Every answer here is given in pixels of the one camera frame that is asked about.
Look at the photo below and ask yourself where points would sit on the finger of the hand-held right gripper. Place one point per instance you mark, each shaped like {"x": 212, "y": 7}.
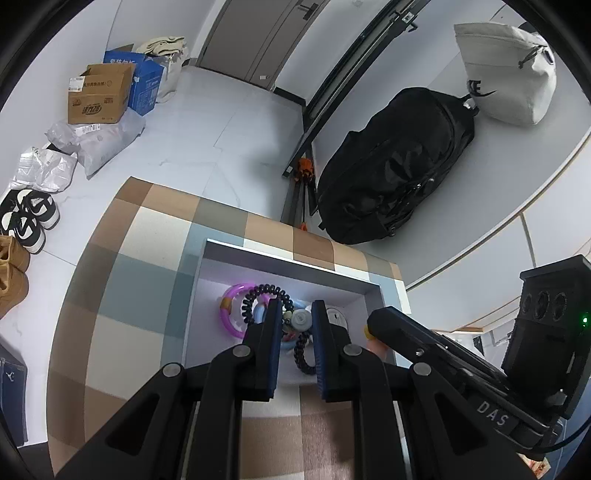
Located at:
{"x": 415, "y": 332}

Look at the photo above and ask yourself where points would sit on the tan suede shoe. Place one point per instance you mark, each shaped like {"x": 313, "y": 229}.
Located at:
{"x": 11, "y": 290}
{"x": 14, "y": 254}

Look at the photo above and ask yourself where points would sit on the black backpack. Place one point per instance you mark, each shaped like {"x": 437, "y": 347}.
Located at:
{"x": 392, "y": 170}

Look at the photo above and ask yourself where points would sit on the blue cardboard box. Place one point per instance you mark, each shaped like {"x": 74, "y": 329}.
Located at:
{"x": 145, "y": 87}

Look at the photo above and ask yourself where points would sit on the brown cardboard box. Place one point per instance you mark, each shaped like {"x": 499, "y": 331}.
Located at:
{"x": 97, "y": 101}

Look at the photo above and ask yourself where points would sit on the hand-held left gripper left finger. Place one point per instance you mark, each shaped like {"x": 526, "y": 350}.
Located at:
{"x": 274, "y": 344}

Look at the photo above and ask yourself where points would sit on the checkered tablecloth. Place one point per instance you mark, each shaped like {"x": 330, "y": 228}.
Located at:
{"x": 138, "y": 277}

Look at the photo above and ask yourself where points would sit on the grey plastic mailer bag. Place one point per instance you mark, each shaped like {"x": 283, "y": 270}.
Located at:
{"x": 101, "y": 143}

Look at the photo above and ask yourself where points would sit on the black white sneaker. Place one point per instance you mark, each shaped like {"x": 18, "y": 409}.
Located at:
{"x": 23, "y": 230}
{"x": 41, "y": 210}

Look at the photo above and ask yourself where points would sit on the dark blue shoe box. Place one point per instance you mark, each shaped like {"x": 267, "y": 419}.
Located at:
{"x": 11, "y": 392}

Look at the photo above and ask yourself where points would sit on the cream canvas tote bag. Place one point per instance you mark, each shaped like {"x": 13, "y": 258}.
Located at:
{"x": 171, "y": 55}

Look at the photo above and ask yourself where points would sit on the white pink round case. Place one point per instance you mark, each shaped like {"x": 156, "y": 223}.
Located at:
{"x": 300, "y": 319}

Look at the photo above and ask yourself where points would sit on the grey door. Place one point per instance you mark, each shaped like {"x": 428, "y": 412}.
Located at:
{"x": 258, "y": 37}

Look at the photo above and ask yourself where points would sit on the crumpled silver plastic bag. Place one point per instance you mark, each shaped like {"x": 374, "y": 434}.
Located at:
{"x": 41, "y": 168}

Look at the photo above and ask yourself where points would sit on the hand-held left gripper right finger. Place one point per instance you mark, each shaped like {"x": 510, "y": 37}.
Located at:
{"x": 318, "y": 344}

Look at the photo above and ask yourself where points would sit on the grey cardboard box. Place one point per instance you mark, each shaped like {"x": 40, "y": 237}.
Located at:
{"x": 286, "y": 272}

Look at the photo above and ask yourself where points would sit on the orange black tripod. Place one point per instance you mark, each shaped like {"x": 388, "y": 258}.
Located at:
{"x": 304, "y": 168}

